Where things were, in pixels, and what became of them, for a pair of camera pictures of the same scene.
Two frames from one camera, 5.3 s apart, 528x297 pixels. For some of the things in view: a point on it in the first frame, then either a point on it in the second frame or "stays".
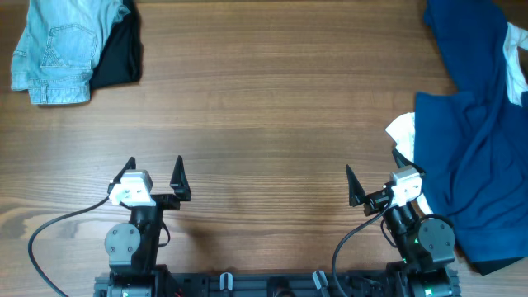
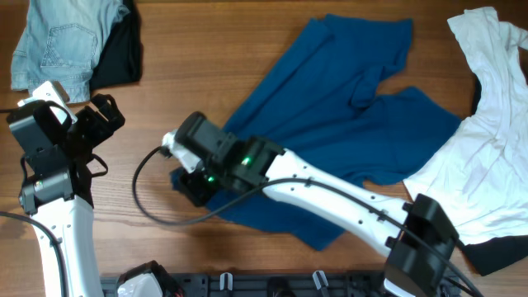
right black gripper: [374, 203] -> [190, 189]
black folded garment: [121, 59] stays
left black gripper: [181, 187] -> [91, 117]
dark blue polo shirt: [471, 144] -> [330, 101]
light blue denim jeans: [54, 54] stays
